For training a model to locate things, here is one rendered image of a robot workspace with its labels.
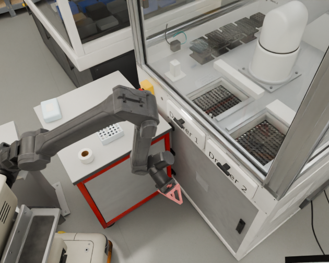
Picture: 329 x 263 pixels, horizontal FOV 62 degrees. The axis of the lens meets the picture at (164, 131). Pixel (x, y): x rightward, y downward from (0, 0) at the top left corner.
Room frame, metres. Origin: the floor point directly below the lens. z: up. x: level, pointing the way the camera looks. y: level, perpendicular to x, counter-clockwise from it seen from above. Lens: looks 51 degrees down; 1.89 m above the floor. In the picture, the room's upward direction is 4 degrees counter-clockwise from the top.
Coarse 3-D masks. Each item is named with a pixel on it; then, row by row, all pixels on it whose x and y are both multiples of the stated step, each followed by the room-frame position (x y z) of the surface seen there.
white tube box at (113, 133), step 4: (104, 128) 0.95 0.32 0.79; (108, 128) 0.94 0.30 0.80; (112, 128) 0.94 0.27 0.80; (116, 128) 0.94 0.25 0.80; (120, 128) 0.94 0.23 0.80; (100, 132) 0.92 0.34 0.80; (104, 132) 0.92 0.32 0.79; (108, 132) 0.92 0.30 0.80; (112, 132) 0.91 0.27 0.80; (116, 132) 0.92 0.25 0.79; (120, 132) 0.91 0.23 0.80; (100, 136) 0.89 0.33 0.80; (104, 136) 0.89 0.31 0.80; (108, 136) 0.89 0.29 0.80; (112, 136) 0.89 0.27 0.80; (116, 136) 0.90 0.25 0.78; (120, 136) 0.91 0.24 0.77; (100, 140) 0.88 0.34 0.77; (104, 140) 0.87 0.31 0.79; (108, 140) 0.87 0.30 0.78; (112, 140) 0.88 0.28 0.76; (104, 144) 0.86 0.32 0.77
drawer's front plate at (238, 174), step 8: (208, 144) 0.71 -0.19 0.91; (208, 152) 0.70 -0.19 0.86; (216, 152) 0.66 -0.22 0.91; (216, 160) 0.65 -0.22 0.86; (224, 160) 0.62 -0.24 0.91; (232, 168) 0.58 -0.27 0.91; (232, 176) 0.57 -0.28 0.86; (240, 176) 0.54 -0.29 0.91; (248, 176) 0.52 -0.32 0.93; (240, 184) 0.53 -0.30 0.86; (248, 184) 0.50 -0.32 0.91; (256, 184) 0.49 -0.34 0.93; (248, 192) 0.49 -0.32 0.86
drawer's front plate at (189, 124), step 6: (168, 102) 0.97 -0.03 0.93; (168, 108) 0.98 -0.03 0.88; (174, 108) 0.93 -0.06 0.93; (168, 114) 0.98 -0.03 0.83; (174, 114) 0.93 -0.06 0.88; (180, 114) 0.89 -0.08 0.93; (186, 120) 0.85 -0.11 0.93; (186, 126) 0.84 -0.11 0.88; (192, 126) 0.81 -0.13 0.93; (192, 132) 0.80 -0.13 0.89; (198, 132) 0.77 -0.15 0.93; (192, 138) 0.80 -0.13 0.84; (198, 138) 0.76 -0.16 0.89; (204, 138) 0.75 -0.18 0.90; (198, 144) 0.76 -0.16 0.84; (204, 144) 0.75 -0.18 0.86
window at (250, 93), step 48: (144, 0) 1.17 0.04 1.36; (192, 0) 0.89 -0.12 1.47; (240, 0) 0.71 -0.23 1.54; (288, 0) 0.60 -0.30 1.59; (144, 48) 1.21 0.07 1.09; (192, 48) 0.88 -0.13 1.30; (240, 48) 0.69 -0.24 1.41; (288, 48) 0.56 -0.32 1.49; (192, 96) 0.87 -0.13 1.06; (240, 96) 0.65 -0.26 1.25; (288, 96) 0.52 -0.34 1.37; (240, 144) 0.61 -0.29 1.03
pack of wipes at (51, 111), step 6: (42, 102) 1.17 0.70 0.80; (48, 102) 1.17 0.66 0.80; (54, 102) 1.17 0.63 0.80; (42, 108) 1.13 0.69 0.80; (48, 108) 1.12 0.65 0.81; (54, 108) 1.12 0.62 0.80; (42, 114) 1.08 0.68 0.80; (48, 114) 1.07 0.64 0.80; (54, 114) 1.07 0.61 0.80; (60, 114) 1.08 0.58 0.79; (48, 120) 1.05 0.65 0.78; (54, 120) 1.06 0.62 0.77
